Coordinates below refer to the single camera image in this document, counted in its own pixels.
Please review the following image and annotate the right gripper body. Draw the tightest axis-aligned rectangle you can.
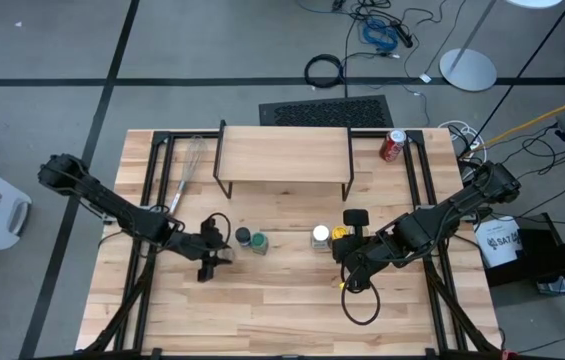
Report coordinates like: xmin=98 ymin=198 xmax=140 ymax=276
xmin=331 ymin=208 xmax=388 ymax=295

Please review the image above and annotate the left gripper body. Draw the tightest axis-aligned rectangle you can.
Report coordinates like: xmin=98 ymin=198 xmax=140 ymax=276
xmin=169 ymin=215 xmax=223 ymax=284

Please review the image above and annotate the black lid oregano jar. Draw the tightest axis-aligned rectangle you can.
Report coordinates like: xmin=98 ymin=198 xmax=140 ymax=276
xmin=235 ymin=226 xmax=253 ymax=250

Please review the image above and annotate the white lid bagel seasoning jar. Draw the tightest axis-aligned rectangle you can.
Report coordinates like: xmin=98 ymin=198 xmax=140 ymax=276
xmin=310 ymin=224 xmax=332 ymax=250

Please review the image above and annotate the green lid spice jar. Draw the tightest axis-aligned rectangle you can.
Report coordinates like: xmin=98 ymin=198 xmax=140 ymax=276
xmin=250 ymin=232 xmax=270 ymax=256

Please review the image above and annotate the red cola can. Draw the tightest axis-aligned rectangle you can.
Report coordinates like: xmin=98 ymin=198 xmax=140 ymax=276
xmin=379 ymin=128 xmax=409 ymax=164

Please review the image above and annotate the black perforated floor mat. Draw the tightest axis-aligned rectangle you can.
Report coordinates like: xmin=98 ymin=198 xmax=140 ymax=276
xmin=258 ymin=94 xmax=395 ymax=129

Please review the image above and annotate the black metal floor stand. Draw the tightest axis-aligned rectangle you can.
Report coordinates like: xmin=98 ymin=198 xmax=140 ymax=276
xmin=484 ymin=212 xmax=565 ymax=331

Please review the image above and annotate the grey round-base pole stand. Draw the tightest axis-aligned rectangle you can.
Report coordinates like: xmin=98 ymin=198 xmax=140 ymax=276
xmin=438 ymin=0 xmax=499 ymax=93

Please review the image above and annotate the black power strip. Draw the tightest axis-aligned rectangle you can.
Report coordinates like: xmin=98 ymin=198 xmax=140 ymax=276
xmin=390 ymin=20 xmax=415 ymax=50

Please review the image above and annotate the white round disc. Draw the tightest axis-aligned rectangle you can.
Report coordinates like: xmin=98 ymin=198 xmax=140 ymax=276
xmin=505 ymin=0 xmax=564 ymax=10

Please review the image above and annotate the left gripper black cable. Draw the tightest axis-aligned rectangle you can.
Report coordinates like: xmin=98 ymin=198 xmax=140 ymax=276
xmin=205 ymin=212 xmax=234 ymax=240

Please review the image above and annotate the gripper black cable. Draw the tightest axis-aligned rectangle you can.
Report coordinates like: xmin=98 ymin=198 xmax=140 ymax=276
xmin=340 ymin=263 xmax=382 ymax=327
xmin=205 ymin=212 xmax=234 ymax=240

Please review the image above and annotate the wire whisk with wooden handle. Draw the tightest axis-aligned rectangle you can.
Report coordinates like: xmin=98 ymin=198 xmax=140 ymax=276
xmin=168 ymin=135 xmax=208 ymax=216

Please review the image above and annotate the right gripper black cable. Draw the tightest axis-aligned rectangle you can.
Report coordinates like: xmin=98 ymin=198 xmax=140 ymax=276
xmin=340 ymin=263 xmax=382 ymax=327

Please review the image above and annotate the wooden shelf with black frame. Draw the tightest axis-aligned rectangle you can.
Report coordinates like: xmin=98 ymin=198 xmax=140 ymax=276
xmin=212 ymin=119 xmax=355 ymax=202

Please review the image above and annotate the black aluminium table frame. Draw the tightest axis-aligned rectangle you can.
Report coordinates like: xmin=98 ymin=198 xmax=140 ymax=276
xmin=75 ymin=128 xmax=504 ymax=360

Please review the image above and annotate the white coiled cable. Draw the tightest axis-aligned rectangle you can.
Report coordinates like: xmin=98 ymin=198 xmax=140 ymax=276
xmin=437 ymin=119 xmax=487 ymax=167

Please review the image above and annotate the black coiled cable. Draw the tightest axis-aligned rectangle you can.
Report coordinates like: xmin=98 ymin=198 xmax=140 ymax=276
xmin=303 ymin=53 xmax=346 ymax=90

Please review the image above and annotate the yellow cable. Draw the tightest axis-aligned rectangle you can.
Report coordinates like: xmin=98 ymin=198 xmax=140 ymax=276
xmin=461 ymin=85 xmax=565 ymax=157

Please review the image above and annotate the blue coiled cable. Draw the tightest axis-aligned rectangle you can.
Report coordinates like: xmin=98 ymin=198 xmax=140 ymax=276
xmin=361 ymin=18 xmax=400 ymax=52

